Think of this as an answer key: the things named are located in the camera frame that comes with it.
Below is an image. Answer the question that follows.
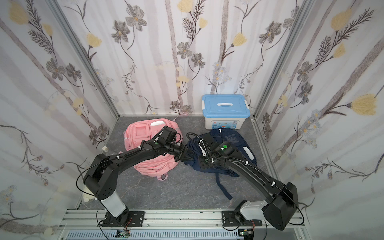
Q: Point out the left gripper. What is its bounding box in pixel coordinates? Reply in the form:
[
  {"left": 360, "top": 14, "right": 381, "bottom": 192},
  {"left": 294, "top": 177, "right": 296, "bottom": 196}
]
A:
[{"left": 164, "top": 140, "right": 197, "bottom": 163}]

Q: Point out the navy blue backpack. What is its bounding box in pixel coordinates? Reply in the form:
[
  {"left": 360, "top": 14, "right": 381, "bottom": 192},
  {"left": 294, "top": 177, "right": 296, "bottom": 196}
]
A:
[{"left": 184, "top": 128, "right": 257, "bottom": 200}]

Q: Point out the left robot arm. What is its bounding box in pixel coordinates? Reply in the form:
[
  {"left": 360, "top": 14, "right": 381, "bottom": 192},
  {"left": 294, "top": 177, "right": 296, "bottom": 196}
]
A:
[{"left": 81, "top": 126, "right": 188, "bottom": 228}]

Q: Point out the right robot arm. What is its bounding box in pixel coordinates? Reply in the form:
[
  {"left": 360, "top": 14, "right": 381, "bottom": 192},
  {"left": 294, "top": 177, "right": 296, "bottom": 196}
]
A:
[{"left": 197, "top": 134, "right": 298, "bottom": 231}]

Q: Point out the pink backpack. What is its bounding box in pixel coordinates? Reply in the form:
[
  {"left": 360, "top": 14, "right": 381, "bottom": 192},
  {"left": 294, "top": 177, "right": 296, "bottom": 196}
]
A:
[{"left": 120, "top": 119, "right": 183, "bottom": 181}]

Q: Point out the white box with blue lid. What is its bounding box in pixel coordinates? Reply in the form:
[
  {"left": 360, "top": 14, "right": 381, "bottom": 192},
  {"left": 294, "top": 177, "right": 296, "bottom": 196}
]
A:
[{"left": 202, "top": 95, "right": 251, "bottom": 130}]

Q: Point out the bag of white pieces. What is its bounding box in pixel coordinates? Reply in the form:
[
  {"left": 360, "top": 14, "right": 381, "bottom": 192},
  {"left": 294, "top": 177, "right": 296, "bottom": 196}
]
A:
[{"left": 82, "top": 185, "right": 97, "bottom": 204}]

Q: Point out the small circuit board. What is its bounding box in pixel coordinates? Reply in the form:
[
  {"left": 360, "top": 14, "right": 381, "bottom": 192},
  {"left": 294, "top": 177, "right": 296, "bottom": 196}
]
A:
[{"left": 115, "top": 230, "right": 131, "bottom": 238}]

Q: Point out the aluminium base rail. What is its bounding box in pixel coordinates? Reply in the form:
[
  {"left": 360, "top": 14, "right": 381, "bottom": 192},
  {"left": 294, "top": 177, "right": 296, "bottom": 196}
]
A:
[{"left": 55, "top": 210, "right": 311, "bottom": 240}]

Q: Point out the white slotted cable duct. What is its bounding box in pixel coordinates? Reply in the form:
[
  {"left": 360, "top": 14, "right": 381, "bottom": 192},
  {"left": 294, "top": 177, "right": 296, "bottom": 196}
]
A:
[{"left": 65, "top": 229, "right": 244, "bottom": 240}]

